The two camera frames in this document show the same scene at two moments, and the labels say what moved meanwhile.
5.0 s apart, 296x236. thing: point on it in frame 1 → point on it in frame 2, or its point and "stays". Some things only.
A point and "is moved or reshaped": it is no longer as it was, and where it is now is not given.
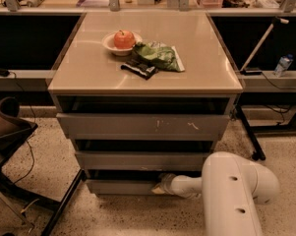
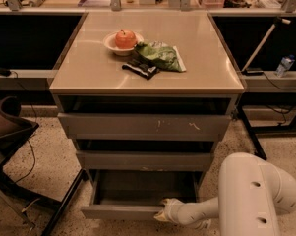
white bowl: (108, 43) stays
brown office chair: (7, 133) stays
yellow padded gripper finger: (158, 191) → (161, 216)
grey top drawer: (142, 127) stays
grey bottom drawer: (123, 186) is moved or reshaped
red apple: (124, 39) stays
